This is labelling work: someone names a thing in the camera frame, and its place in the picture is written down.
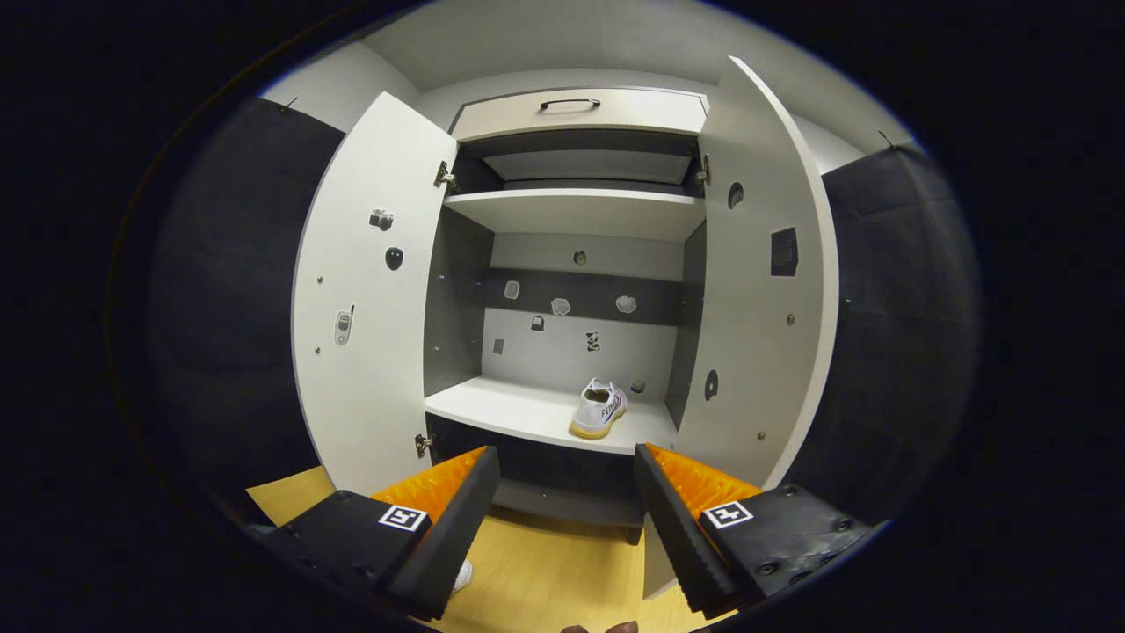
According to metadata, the black backdrop cloth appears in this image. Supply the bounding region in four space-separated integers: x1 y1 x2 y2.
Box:
145 97 981 528

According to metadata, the white cabinet door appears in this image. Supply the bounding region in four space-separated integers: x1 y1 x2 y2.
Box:
642 55 840 601
292 91 460 498

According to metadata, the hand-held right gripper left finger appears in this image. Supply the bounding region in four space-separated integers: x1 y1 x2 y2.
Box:
264 445 502 621

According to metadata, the white cabinet shelf board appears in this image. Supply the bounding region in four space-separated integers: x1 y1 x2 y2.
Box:
442 188 707 244
424 376 679 456

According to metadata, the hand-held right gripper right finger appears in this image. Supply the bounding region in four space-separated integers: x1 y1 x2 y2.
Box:
633 442 880 616

